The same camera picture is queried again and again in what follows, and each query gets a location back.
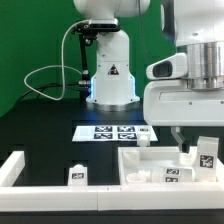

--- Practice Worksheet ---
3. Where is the black cable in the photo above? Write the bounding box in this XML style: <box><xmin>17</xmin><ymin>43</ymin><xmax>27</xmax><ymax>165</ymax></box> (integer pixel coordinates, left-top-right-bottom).
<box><xmin>16</xmin><ymin>82</ymin><xmax>83</xmax><ymax>104</ymax></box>

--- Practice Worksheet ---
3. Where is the grey camera cable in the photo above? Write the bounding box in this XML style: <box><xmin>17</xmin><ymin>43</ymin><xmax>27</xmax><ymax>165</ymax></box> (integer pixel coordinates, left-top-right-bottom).
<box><xmin>23</xmin><ymin>19</ymin><xmax>90</xmax><ymax>101</ymax></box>

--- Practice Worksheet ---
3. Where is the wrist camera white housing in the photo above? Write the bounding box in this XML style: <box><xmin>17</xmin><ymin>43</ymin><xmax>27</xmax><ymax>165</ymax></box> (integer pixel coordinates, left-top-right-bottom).
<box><xmin>146</xmin><ymin>53</ymin><xmax>188</xmax><ymax>80</ymax></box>

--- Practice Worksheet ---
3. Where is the black camera on stand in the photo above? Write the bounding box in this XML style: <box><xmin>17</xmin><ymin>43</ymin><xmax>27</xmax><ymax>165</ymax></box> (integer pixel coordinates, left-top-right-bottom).
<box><xmin>71</xmin><ymin>19</ymin><xmax>120</xmax><ymax>101</ymax></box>

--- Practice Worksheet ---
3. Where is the white U-shaped fence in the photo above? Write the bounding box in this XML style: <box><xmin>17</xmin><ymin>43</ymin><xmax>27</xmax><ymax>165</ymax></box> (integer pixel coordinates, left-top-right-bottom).
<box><xmin>0</xmin><ymin>151</ymin><xmax>224</xmax><ymax>212</ymax></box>

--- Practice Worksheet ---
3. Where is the white square table top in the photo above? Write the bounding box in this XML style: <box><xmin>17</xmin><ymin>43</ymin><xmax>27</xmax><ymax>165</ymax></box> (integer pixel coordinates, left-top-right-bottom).
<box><xmin>118</xmin><ymin>146</ymin><xmax>224</xmax><ymax>185</ymax></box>

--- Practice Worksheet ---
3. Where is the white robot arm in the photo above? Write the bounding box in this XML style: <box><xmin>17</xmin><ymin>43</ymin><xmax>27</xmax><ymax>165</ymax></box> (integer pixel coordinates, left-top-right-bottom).
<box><xmin>73</xmin><ymin>0</ymin><xmax>224</xmax><ymax>150</ymax></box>

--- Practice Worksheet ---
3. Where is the white marker sheet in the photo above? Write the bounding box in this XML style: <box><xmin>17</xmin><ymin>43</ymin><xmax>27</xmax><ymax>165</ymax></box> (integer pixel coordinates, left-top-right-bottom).
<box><xmin>72</xmin><ymin>125</ymin><xmax>158</xmax><ymax>142</ymax></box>

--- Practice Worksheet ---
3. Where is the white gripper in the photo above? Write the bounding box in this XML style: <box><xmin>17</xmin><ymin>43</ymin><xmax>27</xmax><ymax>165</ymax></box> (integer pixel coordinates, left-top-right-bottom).
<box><xmin>143</xmin><ymin>80</ymin><xmax>224</xmax><ymax>153</ymax></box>

